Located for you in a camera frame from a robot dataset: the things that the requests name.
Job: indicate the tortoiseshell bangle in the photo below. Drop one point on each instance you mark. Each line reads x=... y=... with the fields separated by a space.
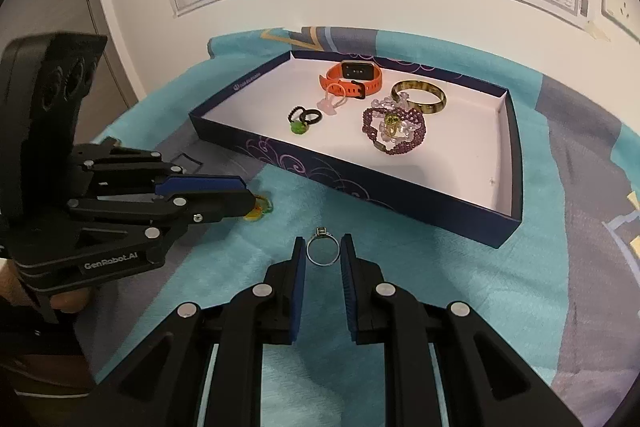
x=435 y=104

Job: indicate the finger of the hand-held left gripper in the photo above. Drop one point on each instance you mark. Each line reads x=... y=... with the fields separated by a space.
x=220 y=207
x=205 y=185

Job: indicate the person's left hand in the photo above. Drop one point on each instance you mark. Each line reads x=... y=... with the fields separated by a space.
x=70 y=302

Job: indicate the orange fitness band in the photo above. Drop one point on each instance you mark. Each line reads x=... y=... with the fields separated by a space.
x=372 y=82

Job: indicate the teal and grey blanket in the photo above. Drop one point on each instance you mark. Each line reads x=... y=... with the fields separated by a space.
x=550 y=307

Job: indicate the dark blue box lid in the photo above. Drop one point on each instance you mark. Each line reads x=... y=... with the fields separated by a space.
x=450 y=157

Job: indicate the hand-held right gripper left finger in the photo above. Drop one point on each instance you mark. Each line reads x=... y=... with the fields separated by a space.
x=298 y=287

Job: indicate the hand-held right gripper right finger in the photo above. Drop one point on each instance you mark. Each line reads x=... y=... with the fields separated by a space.
x=348 y=287

